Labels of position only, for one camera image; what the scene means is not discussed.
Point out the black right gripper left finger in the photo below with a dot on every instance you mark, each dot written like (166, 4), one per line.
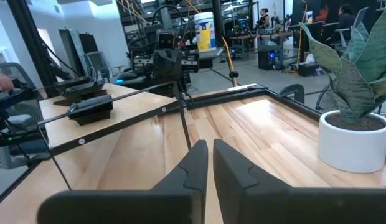
(134, 205)

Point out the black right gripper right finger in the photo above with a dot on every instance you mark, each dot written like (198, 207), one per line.
(274, 205)

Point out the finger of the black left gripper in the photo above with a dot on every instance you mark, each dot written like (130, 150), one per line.
(143, 62)
(188, 62)

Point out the small square black plate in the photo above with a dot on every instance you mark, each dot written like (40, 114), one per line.
(90, 109)

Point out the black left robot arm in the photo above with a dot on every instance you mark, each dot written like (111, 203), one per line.
(134, 79)

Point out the black side table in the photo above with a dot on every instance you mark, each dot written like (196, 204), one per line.
(208, 54)

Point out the grey mesh chair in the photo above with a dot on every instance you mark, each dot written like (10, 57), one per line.
(99, 63)

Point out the dark leaning panel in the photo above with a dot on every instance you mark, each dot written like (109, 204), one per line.
(74, 49)

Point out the wooden desk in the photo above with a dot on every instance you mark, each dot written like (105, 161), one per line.
(258, 35)

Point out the black computer tower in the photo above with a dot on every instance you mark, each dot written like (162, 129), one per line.
(267, 57)

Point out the person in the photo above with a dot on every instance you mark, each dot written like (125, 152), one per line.
(345, 18)
(322, 14)
(264, 17)

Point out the snake plant in white pot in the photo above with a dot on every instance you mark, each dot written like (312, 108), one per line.
(351, 146)

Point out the person's hand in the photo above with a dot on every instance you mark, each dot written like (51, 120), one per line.
(1, 82)

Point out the grey office chair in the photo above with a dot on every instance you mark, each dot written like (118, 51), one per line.
(359, 21)

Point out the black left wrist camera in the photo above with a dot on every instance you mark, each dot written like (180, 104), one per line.
(166, 40)

